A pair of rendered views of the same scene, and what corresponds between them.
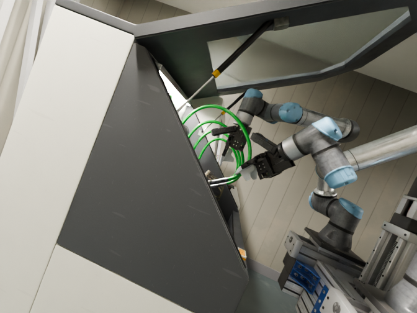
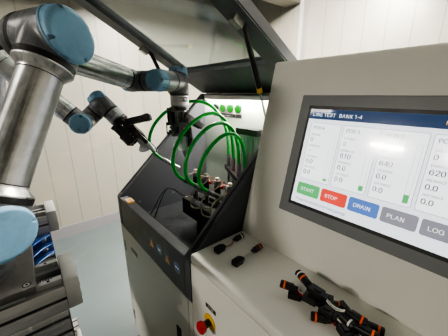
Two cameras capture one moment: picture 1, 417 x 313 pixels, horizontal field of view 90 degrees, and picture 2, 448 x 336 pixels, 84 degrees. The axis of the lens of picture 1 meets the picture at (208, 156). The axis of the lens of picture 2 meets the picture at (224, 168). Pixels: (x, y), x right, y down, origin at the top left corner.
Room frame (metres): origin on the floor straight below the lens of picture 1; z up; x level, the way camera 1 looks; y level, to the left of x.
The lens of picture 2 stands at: (1.82, -0.69, 1.45)
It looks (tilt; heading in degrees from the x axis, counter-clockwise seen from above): 17 degrees down; 136
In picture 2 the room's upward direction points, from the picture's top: straight up
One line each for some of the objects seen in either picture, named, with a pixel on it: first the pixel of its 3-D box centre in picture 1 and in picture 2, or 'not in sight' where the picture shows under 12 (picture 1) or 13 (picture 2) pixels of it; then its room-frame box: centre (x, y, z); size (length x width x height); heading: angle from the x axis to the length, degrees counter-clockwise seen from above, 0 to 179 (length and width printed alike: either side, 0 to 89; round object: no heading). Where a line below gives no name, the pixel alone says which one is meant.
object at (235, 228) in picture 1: (230, 246); (151, 235); (0.93, -0.25, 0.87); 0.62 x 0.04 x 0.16; 175
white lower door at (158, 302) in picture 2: not in sight; (155, 315); (0.92, -0.27, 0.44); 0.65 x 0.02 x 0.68; 175
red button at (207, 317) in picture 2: not in sight; (204, 325); (1.37, -0.33, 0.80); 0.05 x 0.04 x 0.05; 175
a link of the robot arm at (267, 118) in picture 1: (270, 112); (159, 81); (0.96, -0.18, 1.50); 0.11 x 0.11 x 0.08; 21
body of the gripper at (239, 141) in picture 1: (237, 136); (179, 121); (0.94, -0.09, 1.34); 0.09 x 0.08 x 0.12; 85
